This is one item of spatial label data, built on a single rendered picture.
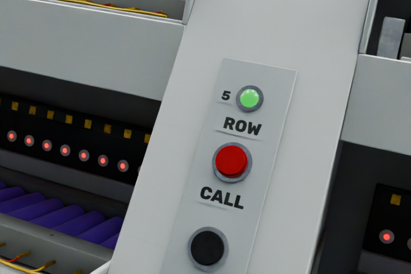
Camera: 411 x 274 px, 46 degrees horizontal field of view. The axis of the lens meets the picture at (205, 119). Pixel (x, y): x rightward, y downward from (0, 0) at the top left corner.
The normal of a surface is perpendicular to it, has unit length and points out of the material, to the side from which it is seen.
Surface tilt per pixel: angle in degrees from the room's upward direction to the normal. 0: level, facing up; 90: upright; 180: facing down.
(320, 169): 90
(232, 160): 90
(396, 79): 109
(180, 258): 90
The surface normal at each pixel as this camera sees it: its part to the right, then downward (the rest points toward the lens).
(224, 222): -0.22, -0.29
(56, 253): -0.31, 0.04
